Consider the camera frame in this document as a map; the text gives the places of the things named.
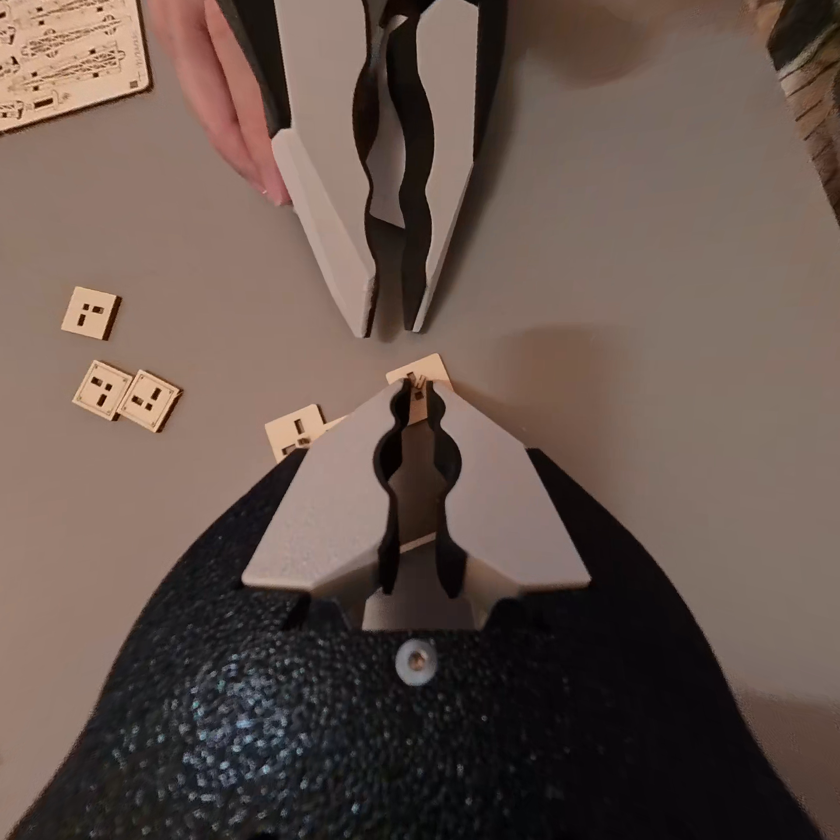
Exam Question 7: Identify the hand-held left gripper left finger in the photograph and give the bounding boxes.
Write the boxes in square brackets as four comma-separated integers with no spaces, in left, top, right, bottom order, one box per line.
[241,381,411,627]

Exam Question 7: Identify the person's right hand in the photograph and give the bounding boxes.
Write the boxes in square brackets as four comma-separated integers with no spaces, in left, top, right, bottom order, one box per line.
[146,0,294,208]

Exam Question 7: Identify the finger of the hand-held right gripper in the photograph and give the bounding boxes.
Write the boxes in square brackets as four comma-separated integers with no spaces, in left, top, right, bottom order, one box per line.
[386,0,481,332]
[271,0,395,340]

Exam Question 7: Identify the camouflage pants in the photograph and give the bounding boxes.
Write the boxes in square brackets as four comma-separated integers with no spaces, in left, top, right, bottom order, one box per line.
[748,0,840,227]

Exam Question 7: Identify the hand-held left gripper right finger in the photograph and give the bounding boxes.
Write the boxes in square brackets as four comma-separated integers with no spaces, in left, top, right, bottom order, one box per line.
[423,381,593,630]

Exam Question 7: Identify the wooden sheet with long cutouts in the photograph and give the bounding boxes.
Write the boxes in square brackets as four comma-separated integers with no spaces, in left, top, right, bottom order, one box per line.
[0,0,153,135]

